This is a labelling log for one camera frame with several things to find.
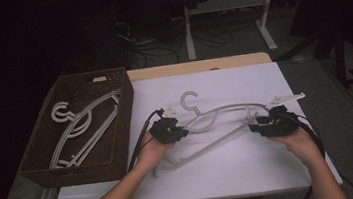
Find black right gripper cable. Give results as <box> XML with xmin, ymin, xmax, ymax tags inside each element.
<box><xmin>285</xmin><ymin>108</ymin><xmax>332</xmax><ymax>199</ymax></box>

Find brown woven basket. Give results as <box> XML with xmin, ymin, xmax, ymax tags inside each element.
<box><xmin>7</xmin><ymin>66</ymin><xmax>145</xmax><ymax>193</ymax></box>

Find person's left hand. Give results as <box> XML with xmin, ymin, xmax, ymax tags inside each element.
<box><xmin>133</xmin><ymin>127</ymin><xmax>177</xmax><ymax>173</ymax></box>

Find person's right hand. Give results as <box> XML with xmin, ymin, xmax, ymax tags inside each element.
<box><xmin>265</xmin><ymin>122</ymin><xmax>325</xmax><ymax>171</ymax></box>

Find dark metal stand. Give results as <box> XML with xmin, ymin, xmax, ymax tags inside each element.
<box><xmin>273</xmin><ymin>22</ymin><xmax>353</xmax><ymax>98</ymax></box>

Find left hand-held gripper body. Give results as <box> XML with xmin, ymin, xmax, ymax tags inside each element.
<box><xmin>146</xmin><ymin>103</ymin><xmax>187</xmax><ymax>147</ymax></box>

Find white metal desk frame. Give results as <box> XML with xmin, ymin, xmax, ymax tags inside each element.
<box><xmin>180</xmin><ymin>0</ymin><xmax>286</xmax><ymax>62</ymax></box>

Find black floor cables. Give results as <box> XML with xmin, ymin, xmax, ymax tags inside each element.
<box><xmin>114</xmin><ymin>7</ymin><xmax>238</xmax><ymax>72</ymax></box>

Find white table mat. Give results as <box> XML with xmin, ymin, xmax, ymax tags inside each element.
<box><xmin>39</xmin><ymin>55</ymin><xmax>344</xmax><ymax>199</ymax></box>

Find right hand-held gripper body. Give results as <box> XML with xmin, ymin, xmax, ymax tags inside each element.
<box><xmin>251</xmin><ymin>91</ymin><xmax>310</xmax><ymax>141</ymax></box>

